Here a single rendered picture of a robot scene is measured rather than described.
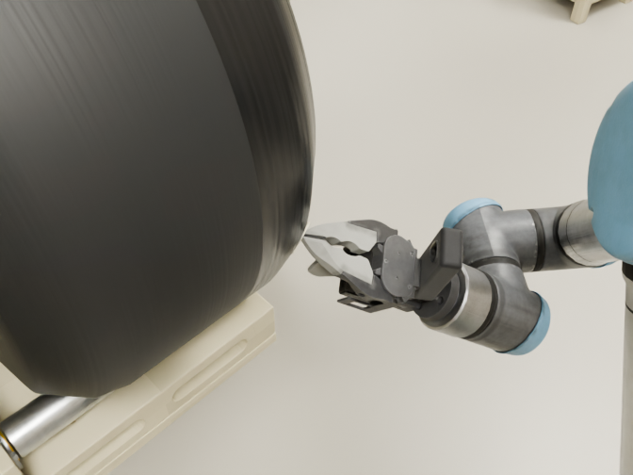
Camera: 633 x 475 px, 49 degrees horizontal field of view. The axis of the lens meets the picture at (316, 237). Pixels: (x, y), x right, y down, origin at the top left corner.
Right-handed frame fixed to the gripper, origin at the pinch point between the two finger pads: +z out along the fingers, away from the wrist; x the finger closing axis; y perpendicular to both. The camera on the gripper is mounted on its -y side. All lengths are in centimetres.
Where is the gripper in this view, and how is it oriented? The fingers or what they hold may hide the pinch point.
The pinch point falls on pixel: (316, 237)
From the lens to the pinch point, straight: 74.6
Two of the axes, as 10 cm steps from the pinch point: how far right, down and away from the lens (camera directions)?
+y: -5.8, 2.4, 7.8
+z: -8.1, -3.1, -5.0
